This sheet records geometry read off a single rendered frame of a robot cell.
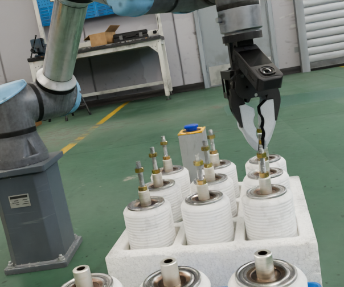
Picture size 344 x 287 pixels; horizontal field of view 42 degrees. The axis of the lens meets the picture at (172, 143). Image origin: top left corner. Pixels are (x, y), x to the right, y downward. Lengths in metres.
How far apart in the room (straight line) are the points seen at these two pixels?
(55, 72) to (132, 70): 4.87
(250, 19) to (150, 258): 0.46
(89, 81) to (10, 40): 1.18
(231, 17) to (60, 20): 0.56
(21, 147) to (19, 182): 0.10
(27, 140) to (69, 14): 0.37
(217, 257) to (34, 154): 0.67
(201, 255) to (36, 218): 0.62
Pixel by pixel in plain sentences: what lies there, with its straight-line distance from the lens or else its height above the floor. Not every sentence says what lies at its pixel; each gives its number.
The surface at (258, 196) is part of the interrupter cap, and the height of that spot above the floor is 0.25.
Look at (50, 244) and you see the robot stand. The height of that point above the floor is 0.07.
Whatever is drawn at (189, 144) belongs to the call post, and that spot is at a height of 0.28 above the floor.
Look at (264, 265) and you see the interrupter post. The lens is 0.57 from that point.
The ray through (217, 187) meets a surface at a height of 0.25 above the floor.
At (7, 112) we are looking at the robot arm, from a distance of 1.31.
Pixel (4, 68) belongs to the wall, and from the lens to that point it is 6.64.
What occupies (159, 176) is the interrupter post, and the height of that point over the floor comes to 0.28.
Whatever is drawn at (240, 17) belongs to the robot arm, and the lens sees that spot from 0.80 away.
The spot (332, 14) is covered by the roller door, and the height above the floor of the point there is 0.66.
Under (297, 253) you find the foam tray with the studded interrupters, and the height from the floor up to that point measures 0.16.
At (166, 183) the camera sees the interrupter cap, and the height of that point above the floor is 0.25.
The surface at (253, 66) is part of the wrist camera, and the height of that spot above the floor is 0.49.
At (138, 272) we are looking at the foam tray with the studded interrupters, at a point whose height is 0.14.
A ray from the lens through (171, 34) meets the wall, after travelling 6.11.
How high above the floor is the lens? 0.53
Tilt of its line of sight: 11 degrees down
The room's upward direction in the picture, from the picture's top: 10 degrees counter-clockwise
